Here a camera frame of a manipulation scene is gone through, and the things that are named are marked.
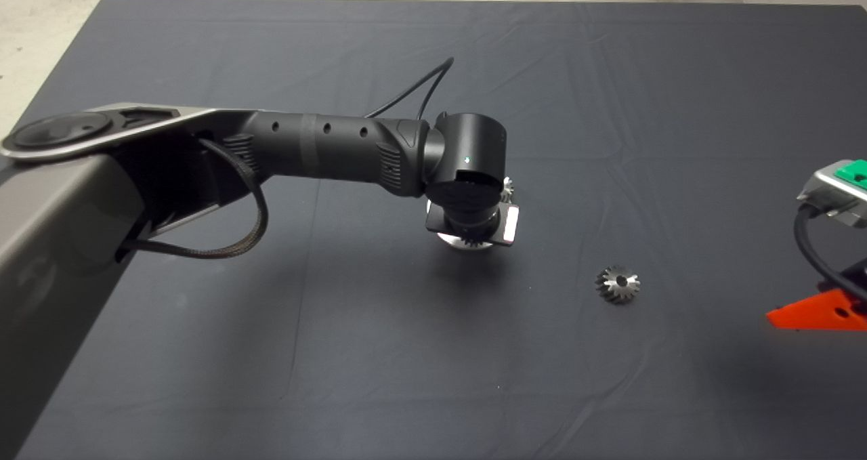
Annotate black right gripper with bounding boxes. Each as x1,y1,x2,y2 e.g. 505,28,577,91
767,257,867,332

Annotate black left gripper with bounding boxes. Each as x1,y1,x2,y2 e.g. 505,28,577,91
425,199,520,247

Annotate large steel gear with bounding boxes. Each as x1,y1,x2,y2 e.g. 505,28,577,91
595,265,641,306

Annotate round metal plate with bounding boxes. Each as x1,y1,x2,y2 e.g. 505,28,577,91
436,231,505,253

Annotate dark grey table cloth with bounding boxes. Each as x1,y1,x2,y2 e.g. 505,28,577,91
0,0,867,460

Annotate thick black right camera cable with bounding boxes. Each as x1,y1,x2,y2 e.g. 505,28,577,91
794,205,867,305

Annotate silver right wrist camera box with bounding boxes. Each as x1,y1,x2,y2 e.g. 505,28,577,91
797,160,867,229

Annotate green right camera mount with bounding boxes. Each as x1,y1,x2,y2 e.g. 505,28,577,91
834,160,867,191

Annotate thin black left camera cable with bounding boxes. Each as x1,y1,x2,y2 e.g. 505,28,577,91
366,57,456,121

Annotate braided black left arm cable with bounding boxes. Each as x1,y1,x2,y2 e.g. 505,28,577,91
122,138,270,259

